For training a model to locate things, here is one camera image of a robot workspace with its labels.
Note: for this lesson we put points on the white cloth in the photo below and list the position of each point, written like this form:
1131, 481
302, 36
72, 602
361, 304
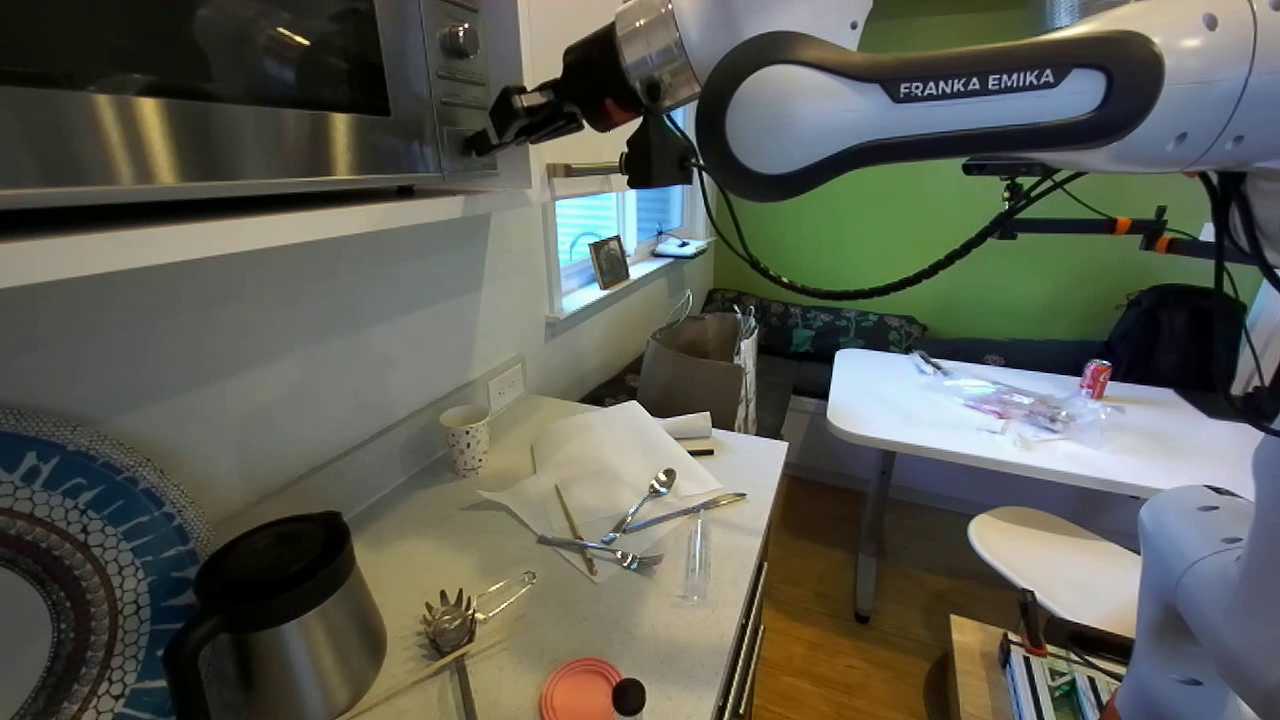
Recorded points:
601, 452

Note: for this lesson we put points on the white dining table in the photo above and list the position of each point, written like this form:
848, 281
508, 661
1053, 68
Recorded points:
904, 407

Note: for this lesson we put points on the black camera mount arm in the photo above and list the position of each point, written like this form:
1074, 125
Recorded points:
1083, 224

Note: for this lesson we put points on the white kitchen counter cabinet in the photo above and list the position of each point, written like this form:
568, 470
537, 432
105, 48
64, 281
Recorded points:
746, 626

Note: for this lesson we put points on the brown paper bag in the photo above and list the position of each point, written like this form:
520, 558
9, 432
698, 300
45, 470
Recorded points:
694, 374

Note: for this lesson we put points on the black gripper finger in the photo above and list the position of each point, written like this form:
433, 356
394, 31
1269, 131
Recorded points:
498, 139
512, 104

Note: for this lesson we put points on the white round stool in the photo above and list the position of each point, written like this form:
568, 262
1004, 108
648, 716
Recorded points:
1053, 562

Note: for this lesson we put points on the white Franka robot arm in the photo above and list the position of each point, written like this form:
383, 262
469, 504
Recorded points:
934, 123

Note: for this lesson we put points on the white window frame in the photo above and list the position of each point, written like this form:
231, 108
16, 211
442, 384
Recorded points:
601, 224

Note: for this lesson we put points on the white wall outlet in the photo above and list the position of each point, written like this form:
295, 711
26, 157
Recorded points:
507, 384

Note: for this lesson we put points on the black backpack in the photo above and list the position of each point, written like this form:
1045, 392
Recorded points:
1182, 332

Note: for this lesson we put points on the black round knob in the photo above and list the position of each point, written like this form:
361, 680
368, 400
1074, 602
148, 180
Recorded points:
630, 693

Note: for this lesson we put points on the white wall cabinet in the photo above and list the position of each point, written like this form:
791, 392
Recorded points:
561, 25

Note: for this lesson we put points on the red capped small bottle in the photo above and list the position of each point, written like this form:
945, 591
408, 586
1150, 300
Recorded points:
1099, 376

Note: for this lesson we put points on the steel thermos jug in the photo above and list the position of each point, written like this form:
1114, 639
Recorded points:
295, 641

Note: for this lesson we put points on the white patterned paper cup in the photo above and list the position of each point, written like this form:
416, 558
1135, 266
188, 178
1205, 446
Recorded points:
467, 440

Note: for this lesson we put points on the stack of books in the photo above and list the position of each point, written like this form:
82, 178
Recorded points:
1062, 684

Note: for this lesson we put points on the metal fork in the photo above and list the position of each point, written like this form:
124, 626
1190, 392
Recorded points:
605, 550

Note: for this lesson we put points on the metal table knife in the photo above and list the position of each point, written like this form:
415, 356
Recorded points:
686, 509

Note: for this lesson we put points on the small flat windowsill object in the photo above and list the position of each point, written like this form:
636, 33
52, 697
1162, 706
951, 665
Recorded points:
682, 244

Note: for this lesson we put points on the small white box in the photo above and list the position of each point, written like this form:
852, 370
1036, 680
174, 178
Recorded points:
694, 428

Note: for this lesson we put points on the clear plastic bags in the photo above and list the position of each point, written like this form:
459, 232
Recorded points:
1022, 400

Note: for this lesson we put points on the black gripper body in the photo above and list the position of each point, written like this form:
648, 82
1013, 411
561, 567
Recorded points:
595, 85

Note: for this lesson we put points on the short wooden chopstick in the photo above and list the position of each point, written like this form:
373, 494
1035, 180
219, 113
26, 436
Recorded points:
572, 530

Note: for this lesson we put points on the blue patterned plate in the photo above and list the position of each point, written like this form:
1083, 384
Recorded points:
92, 534

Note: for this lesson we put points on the black exterior camera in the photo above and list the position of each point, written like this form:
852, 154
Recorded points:
1013, 171

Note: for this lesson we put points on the long wooden stick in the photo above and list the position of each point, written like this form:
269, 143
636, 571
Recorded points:
427, 675

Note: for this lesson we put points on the small dark photo frame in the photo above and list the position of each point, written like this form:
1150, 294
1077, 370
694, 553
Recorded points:
609, 262

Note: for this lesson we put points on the metal spoon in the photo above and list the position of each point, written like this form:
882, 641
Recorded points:
658, 481

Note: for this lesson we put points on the clear drinking glass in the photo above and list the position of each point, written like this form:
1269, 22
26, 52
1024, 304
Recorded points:
698, 562

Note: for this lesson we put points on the wooden crate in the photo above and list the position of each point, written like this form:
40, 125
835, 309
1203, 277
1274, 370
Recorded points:
974, 675

